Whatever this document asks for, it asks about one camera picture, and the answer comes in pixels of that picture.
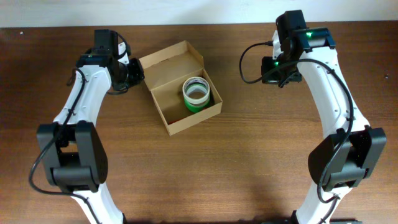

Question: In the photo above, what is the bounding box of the brown cardboard box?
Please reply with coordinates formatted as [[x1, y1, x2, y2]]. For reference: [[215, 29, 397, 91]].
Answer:
[[139, 40, 223, 135]]

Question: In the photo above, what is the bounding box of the white masking tape roll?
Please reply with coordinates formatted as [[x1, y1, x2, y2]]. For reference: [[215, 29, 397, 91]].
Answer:
[[182, 77, 210, 105]]

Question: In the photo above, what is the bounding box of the green tape roll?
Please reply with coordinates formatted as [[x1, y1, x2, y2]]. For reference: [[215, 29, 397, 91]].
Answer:
[[184, 95, 210, 113]]

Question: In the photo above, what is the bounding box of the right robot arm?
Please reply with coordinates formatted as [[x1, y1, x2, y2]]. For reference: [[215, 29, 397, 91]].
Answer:
[[261, 10, 386, 223]]

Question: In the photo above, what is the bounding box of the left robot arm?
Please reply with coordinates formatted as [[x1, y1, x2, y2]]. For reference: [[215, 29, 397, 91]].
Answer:
[[28, 29, 145, 223]]

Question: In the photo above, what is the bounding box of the black right camera cable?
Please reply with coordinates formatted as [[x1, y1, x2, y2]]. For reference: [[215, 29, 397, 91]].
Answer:
[[238, 41, 356, 205]]

